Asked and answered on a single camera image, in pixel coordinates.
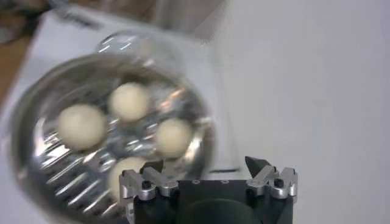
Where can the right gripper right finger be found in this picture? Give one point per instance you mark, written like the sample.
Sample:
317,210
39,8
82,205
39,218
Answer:
275,184

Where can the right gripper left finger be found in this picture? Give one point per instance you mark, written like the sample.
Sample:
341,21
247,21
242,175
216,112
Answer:
143,187

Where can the white steamed baozi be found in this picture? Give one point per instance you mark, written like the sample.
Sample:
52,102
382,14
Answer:
126,173
81,126
129,102
173,137

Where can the perforated steel steamer basket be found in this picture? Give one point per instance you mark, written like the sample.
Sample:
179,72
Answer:
48,152

